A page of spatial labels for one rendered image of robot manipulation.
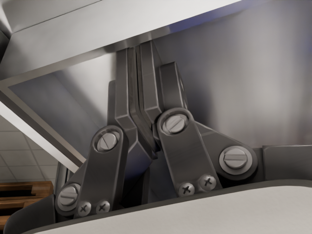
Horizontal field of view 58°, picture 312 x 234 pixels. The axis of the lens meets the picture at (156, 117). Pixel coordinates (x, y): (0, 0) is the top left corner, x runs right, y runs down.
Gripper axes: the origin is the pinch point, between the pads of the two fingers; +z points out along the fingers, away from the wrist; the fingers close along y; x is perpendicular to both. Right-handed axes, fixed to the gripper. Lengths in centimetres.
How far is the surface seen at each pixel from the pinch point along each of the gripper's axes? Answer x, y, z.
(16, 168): -128, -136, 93
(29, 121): -1.7, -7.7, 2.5
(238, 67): -4.0, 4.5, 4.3
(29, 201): -149, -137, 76
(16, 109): -0.6, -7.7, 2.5
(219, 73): -4.1, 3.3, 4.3
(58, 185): -38, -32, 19
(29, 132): -4.7, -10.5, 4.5
